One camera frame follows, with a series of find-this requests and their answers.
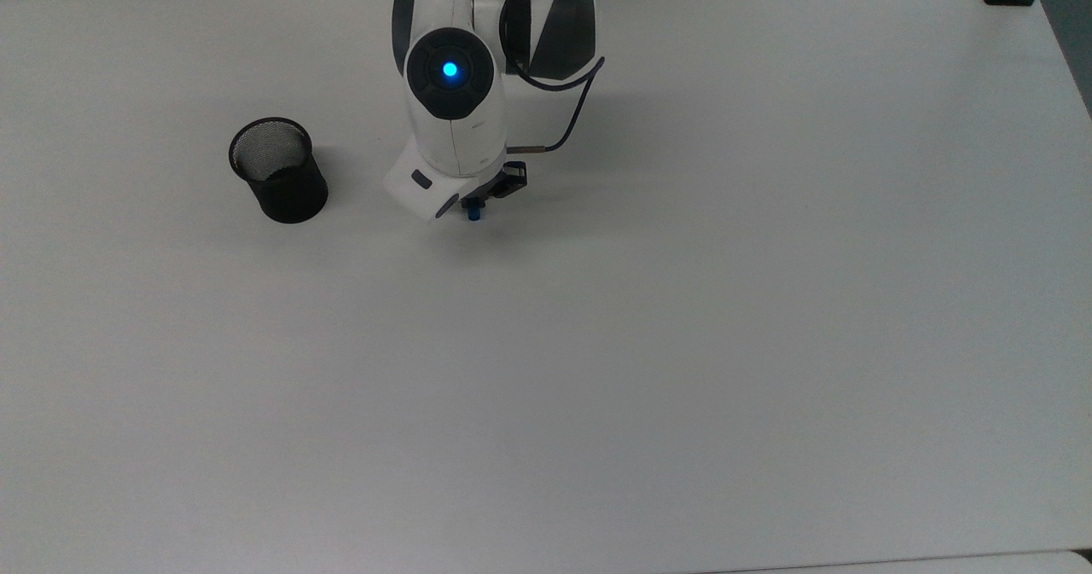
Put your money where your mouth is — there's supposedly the black mesh pen cup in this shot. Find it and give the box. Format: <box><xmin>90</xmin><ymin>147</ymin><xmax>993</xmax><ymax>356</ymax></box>
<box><xmin>229</xmin><ymin>117</ymin><xmax>329</xmax><ymax>224</ymax></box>

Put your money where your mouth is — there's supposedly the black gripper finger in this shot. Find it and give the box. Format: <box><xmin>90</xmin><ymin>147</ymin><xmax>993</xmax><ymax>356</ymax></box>
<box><xmin>462</xmin><ymin>160</ymin><xmax>529</xmax><ymax>211</ymax></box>

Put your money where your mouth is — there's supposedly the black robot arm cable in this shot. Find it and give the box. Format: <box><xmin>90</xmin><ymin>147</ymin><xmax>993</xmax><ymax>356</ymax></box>
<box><xmin>497</xmin><ymin>0</ymin><xmax>607</xmax><ymax>154</ymax></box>

